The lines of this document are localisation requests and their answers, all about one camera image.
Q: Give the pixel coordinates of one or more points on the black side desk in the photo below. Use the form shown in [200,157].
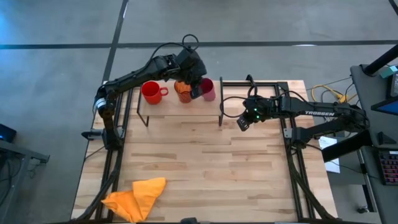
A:
[382,199]

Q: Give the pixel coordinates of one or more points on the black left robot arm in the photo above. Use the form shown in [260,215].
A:
[133,76]

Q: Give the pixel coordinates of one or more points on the keyboard with red keys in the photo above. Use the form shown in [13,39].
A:
[390,168]

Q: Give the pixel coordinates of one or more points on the orange cloth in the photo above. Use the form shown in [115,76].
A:
[136,196]

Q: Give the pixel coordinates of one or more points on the orange faceted cup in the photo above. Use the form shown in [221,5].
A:
[183,93]

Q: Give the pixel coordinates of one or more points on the black pole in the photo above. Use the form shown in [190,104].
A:
[382,60]

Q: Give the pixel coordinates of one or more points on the grey metal cart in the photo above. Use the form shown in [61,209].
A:
[18,155]

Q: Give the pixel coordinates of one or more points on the tablet with blue screen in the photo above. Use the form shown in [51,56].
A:
[388,107]

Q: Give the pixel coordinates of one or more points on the teal box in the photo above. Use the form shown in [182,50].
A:
[388,71]

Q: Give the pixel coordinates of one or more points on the wooden shelf with black frame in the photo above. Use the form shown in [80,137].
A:
[180,108]

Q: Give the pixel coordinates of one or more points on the white paper sheet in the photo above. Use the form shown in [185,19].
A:
[329,144]

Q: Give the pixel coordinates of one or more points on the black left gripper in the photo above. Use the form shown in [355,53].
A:
[192,65]

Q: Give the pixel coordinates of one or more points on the black table-level camera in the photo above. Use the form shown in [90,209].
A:
[188,221]

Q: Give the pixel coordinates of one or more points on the silver metal bracket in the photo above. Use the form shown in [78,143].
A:
[287,133]

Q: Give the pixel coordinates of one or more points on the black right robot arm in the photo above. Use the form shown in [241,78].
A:
[311,107]

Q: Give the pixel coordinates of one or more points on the black device with blue light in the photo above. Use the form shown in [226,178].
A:
[7,133]

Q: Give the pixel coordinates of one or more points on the black slanted bar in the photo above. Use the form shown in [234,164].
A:
[345,147]

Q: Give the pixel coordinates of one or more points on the grey table clamp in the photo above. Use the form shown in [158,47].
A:
[91,134]

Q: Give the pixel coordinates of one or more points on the large maroon cup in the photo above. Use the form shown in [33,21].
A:
[209,91]

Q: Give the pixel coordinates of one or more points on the black triangular stand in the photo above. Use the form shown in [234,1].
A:
[385,139]

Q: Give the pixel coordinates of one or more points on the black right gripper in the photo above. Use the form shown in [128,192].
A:
[259,109]

